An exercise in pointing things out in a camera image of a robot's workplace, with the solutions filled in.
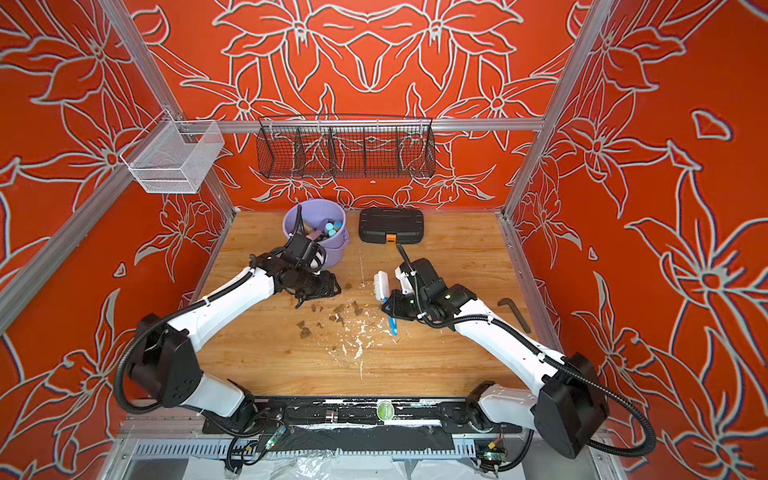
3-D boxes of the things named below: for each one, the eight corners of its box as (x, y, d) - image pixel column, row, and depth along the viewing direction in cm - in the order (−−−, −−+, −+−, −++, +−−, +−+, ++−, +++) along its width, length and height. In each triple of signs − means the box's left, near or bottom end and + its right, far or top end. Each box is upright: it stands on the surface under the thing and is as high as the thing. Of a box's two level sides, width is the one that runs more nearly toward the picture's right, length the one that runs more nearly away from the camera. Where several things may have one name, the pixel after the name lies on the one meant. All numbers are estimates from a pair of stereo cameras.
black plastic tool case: (359, 245, 110) (358, 236, 106) (360, 217, 119) (360, 208, 115) (424, 244, 109) (425, 235, 105) (420, 217, 119) (422, 208, 115)
